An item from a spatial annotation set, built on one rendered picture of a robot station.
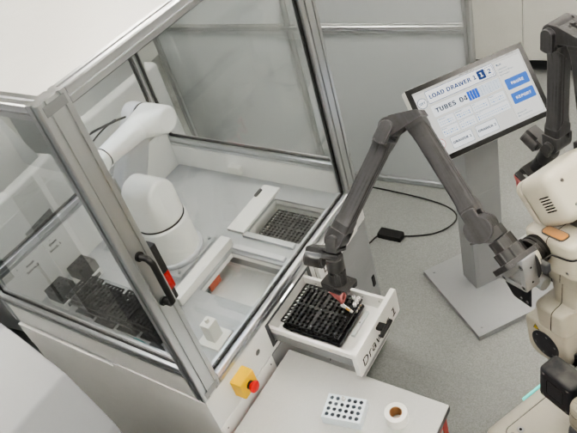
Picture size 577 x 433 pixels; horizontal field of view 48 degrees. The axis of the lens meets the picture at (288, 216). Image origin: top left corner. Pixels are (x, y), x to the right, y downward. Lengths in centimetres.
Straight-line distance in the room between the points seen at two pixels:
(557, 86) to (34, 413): 159
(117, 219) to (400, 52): 227
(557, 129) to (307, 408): 115
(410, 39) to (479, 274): 122
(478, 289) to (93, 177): 225
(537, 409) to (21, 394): 189
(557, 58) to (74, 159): 132
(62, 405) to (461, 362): 213
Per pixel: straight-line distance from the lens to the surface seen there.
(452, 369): 309
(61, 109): 144
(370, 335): 208
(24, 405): 131
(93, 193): 152
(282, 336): 220
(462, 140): 261
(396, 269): 352
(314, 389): 219
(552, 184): 180
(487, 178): 292
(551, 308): 213
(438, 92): 262
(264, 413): 218
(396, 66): 359
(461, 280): 337
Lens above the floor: 252
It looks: 39 degrees down
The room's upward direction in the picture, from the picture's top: 18 degrees counter-clockwise
